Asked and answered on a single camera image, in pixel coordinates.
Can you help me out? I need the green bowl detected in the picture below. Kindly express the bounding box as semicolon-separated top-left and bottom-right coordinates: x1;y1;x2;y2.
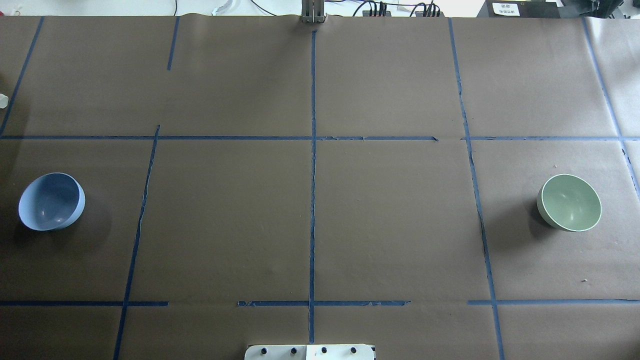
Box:
535;173;602;233

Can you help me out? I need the blue bowl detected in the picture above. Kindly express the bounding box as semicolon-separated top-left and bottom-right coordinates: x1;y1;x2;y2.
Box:
18;172;86;231

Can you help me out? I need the black power strip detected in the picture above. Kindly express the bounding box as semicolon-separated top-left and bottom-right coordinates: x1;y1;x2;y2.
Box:
357;0;445;18

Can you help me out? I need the black box with label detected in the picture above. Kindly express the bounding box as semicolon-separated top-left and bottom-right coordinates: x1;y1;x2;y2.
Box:
476;0;561;19

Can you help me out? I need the grey metal camera post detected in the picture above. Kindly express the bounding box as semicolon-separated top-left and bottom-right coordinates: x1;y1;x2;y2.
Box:
301;0;327;24

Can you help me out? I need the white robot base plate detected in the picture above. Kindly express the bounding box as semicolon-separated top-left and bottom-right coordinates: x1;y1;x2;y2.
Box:
244;343;377;360

